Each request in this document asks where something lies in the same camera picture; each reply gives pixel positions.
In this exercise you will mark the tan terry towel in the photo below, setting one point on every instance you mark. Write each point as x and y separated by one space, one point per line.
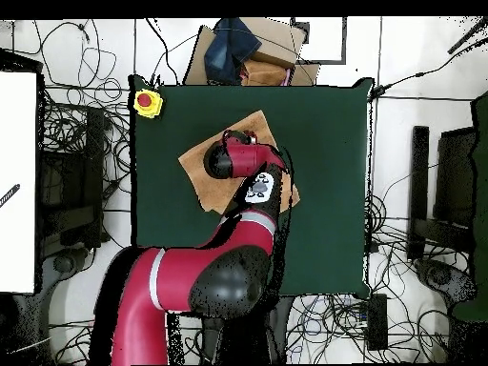
198 164

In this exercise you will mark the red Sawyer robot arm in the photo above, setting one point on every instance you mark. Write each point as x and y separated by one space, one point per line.
183 282

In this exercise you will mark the tan towel in box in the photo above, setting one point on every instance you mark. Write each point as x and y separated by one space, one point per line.
263 74

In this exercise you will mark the dark green table cloth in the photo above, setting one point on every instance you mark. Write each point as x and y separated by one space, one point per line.
324 152

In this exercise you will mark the blue denim jeans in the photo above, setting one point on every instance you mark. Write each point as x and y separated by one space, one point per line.
228 49

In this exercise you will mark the brown cardboard box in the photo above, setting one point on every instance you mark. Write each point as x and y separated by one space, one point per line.
276 42

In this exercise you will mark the yellow emergency stop button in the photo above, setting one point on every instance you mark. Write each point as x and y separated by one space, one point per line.
145 100

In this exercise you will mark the black equipment rack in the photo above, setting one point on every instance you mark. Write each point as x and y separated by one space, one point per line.
93 152

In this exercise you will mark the long black floor bar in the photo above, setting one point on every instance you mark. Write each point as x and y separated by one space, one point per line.
418 183

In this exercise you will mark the black panel stand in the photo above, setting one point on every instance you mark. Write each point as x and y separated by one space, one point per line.
455 171

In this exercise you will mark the black power strip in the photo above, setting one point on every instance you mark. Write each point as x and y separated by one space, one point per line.
377 324

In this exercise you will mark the grey stand base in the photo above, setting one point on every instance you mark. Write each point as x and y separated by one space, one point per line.
63 264
442 278

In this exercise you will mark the green cloth on stand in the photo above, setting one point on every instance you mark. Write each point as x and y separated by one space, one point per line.
481 190

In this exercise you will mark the black rectangular floor frame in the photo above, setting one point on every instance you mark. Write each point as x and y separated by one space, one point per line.
328 62

